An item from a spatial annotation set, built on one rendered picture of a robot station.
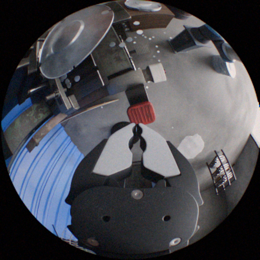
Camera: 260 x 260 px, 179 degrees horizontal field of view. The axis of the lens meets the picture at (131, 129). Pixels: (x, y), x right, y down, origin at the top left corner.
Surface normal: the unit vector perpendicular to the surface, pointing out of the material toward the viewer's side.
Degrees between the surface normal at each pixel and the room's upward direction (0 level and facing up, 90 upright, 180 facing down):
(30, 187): 90
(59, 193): 90
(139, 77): 0
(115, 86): 0
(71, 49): 0
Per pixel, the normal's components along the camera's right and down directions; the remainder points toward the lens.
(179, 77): -0.08, 0.55
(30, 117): 0.94, -0.24
